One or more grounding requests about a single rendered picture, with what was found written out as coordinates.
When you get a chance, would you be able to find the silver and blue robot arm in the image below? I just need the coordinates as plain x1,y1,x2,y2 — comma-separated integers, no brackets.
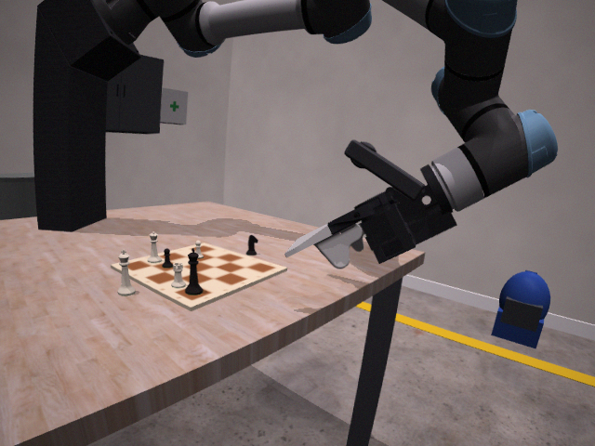
93,0,558,212

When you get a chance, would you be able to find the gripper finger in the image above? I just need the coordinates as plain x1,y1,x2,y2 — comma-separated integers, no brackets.
340,223,365,252
284,198,381,269

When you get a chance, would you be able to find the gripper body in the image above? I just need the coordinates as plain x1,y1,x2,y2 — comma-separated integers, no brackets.
354,164,456,264

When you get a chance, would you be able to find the chessboard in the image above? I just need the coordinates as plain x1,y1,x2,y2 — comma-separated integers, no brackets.
128,243,287,311

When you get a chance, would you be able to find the white chess pawn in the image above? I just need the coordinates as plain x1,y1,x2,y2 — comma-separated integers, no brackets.
195,241,204,258

